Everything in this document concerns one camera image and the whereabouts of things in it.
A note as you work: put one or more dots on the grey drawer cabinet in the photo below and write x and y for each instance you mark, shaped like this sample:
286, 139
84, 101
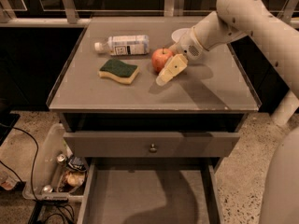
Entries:
211, 95

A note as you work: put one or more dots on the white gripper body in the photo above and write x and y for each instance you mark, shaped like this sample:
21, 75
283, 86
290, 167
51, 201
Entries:
188, 46

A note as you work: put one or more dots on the green and yellow sponge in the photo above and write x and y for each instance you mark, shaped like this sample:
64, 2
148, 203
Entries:
123, 73

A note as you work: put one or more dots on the metal railing frame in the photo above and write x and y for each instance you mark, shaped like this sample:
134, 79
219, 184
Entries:
63, 13

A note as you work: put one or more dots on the white ceramic bowl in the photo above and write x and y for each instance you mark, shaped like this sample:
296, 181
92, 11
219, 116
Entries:
181, 35

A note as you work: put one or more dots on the small bottle on floor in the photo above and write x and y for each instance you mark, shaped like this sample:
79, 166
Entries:
7, 182

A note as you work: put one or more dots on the crumpled snack packet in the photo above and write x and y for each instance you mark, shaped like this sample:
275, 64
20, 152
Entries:
71, 181

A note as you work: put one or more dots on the clear plastic storage bin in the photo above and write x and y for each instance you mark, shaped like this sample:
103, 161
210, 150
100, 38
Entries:
48, 172

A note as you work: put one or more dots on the silver can upper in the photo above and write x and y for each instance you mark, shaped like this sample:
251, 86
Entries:
61, 159

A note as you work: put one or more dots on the silver can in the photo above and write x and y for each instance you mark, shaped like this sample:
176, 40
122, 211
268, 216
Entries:
47, 189
61, 159

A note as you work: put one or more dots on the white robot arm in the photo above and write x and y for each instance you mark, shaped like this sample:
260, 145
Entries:
279, 44

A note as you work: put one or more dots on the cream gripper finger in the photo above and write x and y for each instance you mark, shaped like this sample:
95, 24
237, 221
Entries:
175, 65

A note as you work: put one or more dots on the open grey middle drawer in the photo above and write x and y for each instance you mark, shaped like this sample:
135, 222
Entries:
151, 191

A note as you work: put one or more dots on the grey top drawer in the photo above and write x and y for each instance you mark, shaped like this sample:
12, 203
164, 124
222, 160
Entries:
136, 144

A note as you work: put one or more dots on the clear plastic water bottle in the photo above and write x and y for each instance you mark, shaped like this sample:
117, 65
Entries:
123, 45

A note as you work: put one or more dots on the round metal drawer knob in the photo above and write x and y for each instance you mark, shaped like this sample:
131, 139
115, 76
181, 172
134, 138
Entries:
152, 148

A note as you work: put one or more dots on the red apple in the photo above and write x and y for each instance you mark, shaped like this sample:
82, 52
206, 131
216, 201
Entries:
159, 58

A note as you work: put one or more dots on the silver can lower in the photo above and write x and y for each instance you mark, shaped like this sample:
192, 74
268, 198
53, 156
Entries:
47, 189

